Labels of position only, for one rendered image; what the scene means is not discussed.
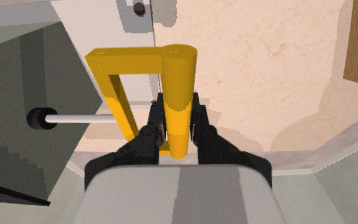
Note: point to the grey flat base plate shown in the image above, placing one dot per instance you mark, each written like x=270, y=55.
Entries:
x=94, y=24

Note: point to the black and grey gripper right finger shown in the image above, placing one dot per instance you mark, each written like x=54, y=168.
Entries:
x=214, y=149

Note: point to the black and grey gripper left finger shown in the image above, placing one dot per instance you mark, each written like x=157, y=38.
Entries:
x=141, y=150

